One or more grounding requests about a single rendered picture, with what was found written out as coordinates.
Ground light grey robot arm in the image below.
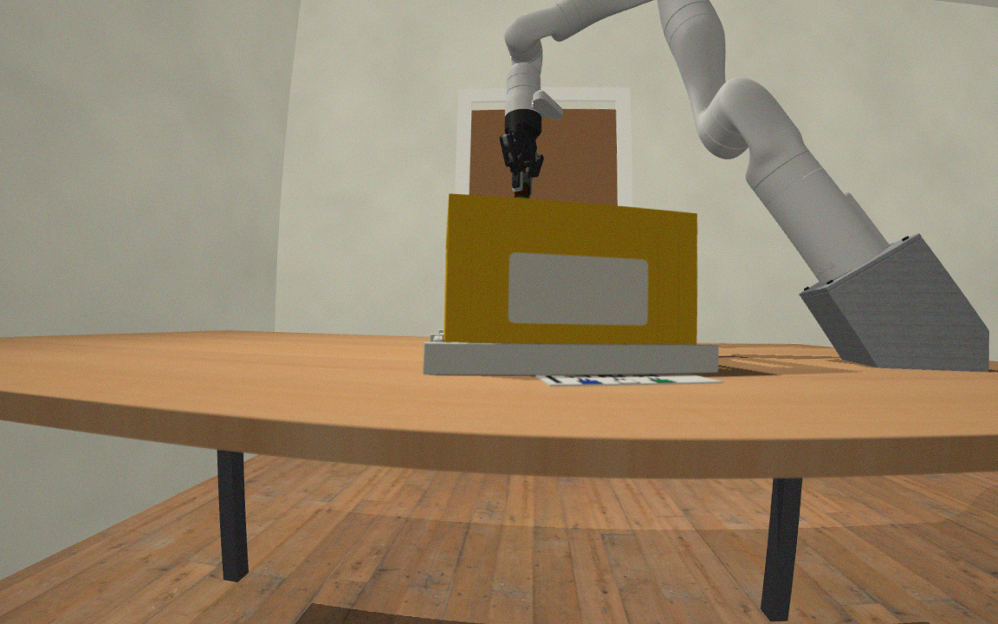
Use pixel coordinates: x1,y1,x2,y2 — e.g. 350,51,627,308
504,0,890,284

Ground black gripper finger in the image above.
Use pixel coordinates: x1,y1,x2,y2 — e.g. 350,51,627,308
523,142,544,196
499,133,529,192

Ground white paper pick list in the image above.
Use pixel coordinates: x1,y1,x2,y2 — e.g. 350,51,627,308
535,374,723,387

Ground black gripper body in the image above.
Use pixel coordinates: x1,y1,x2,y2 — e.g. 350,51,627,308
504,109,541,162

